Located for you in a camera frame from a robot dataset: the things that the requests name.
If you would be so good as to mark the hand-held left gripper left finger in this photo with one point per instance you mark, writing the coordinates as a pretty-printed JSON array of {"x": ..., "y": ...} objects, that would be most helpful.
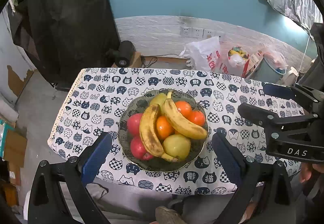
[{"x": 97, "y": 155}]

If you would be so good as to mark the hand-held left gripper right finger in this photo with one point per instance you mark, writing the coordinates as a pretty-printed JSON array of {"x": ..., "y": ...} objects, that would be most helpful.
[{"x": 226, "y": 158}]

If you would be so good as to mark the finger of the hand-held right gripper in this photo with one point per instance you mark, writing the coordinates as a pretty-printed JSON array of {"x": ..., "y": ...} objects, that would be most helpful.
[
  {"x": 278, "y": 91},
  {"x": 255, "y": 112}
]

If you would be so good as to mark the red apple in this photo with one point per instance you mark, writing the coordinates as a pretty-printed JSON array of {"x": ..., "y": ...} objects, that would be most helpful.
[
  {"x": 134, "y": 124},
  {"x": 138, "y": 148}
]

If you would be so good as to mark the small mandarin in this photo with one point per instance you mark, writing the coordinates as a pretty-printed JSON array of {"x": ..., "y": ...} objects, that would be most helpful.
[{"x": 197, "y": 117}]

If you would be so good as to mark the yellow-green pear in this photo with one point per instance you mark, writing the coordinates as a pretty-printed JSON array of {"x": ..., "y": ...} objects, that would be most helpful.
[
  {"x": 177, "y": 146},
  {"x": 157, "y": 100}
]

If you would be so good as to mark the spotted yellow banana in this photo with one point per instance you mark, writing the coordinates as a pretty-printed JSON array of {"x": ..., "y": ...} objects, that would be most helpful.
[{"x": 182, "y": 122}]

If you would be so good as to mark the bunch of two bananas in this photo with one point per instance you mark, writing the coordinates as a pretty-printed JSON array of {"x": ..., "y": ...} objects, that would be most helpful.
[{"x": 150, "y": 132}]

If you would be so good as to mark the green patterned glass bowl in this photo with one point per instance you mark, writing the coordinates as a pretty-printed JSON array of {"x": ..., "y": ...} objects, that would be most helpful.
[{"x": 157, "y": 164}]

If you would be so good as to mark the large orange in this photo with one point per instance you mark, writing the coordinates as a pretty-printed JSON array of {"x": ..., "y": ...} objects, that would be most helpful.
[
  {"x": 164, "y": 127},
  {"x": 183, "y": 108}
]

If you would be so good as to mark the person's right hand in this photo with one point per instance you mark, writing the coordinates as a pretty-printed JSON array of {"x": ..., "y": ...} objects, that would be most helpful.
[{"x": 306, "y": 173}]

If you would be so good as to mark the grey-blue bin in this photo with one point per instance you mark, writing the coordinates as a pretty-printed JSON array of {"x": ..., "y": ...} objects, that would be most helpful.
[{"x": 265, "y": 73}]

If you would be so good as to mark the pink plastic bag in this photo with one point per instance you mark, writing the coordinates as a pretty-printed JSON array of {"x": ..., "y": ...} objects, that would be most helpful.
[{"x": 274, "y": 58}]

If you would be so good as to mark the red and white carton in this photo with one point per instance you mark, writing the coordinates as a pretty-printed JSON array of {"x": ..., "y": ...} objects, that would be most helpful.
[{"x": 250, "y": 68}]

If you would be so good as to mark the clear bag with items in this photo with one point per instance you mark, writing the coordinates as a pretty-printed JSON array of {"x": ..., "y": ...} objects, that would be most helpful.
[{"x": 236, "y": 58}]

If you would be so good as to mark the cat-print tablecloth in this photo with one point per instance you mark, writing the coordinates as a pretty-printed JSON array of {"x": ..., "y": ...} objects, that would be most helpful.
[{"x": 101, "y": 87}]

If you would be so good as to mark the white red-printed plastic bag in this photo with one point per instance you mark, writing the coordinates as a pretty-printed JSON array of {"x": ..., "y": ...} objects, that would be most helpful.
[{"x": 202, "y": 51}]

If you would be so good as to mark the brown cardboard sheet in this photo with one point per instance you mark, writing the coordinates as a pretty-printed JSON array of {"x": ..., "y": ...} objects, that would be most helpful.
[{"x": 169, "y": 60}]

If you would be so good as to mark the black cylindrical device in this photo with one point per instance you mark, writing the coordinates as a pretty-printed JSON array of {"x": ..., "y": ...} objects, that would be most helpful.
[{"x": 124, "y": 53}]

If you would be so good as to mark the white wall socket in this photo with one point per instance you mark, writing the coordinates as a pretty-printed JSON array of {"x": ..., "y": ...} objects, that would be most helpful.
[
  {"x": 197, "y": 32},
  {"x": 185, "y": 31},
  {"x": 208, "y": 33},
  {"x": 220, "y": 35}
]

